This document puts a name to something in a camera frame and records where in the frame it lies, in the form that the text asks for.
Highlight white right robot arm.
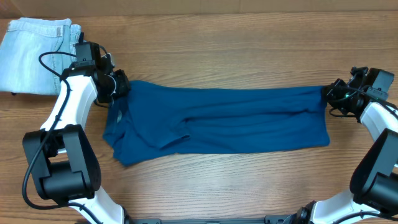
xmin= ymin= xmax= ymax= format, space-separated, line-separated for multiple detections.
xmin=278 ymin=67 xmax=397 ymax=224

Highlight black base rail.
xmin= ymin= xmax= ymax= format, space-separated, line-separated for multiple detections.
xmin=127 ymin=215 xmax=291 ymax=224

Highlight dark blue polo shirt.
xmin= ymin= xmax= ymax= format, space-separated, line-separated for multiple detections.
xmin=103 ymin=80 xmax=330 ymax=166

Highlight folded light blue jeans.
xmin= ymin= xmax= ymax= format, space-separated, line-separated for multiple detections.
xmin=1 ymin=17 xmax=81 ymax=95

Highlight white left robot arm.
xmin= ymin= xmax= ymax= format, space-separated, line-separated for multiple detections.
xmin=22 ymin=42 xmax=132 ymax=223

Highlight folded dark navy garment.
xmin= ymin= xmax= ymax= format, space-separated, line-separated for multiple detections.
xmin=78 ymin=32 xmax=84 ymax=44

